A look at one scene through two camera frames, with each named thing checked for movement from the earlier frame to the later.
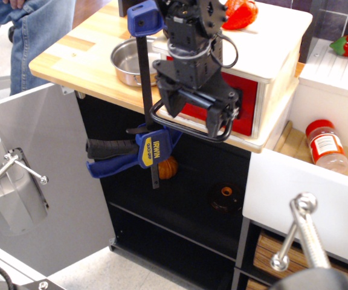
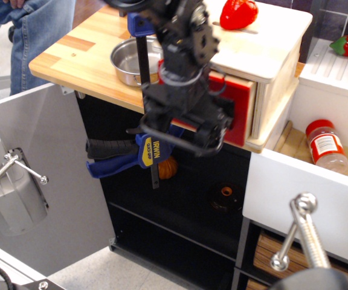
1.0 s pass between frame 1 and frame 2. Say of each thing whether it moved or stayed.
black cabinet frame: stayed
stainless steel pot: stayed
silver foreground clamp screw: stayed
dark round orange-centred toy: stayed
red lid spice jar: stayed
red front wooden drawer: moved
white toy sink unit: stayed
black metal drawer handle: moved
